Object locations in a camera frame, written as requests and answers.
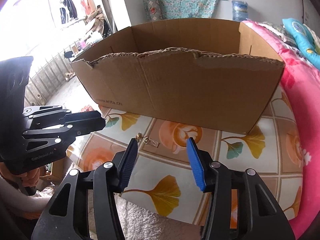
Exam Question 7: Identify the blue floral pillow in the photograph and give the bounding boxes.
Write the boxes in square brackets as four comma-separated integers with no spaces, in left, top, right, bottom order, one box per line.
[282,18,319,69]

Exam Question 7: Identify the ginkgo pattern tablecloth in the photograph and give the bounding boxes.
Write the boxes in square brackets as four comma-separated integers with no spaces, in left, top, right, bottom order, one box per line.
[67,88,303,227]

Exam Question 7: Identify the left hand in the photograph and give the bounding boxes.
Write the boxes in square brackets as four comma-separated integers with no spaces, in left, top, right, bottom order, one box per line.
[1,163,40,187]

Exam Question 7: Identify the pink floral quilt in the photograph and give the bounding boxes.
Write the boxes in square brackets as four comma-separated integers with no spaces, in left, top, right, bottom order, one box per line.
[244,21,319,239]

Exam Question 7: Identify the white fluffy towel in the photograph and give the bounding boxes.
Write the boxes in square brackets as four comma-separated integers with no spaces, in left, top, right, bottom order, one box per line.
[115,195,201,240]

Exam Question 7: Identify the black camera module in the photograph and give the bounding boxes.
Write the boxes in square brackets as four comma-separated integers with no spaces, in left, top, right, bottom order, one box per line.
[1,56,33,137]

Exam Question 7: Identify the blue water jug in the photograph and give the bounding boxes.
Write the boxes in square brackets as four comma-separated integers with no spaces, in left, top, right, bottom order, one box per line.
[232,0,248,22]

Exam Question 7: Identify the brown cardboard box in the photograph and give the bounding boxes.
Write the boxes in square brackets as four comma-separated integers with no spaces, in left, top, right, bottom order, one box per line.
[72,18,285,134]

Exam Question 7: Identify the red patterned rolled mat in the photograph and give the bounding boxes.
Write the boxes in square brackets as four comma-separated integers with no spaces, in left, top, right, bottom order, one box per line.
[148,0,163,21]

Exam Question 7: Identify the gold dangle earring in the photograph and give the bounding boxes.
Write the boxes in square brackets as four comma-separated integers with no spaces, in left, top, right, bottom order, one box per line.
[135,133,159,148]

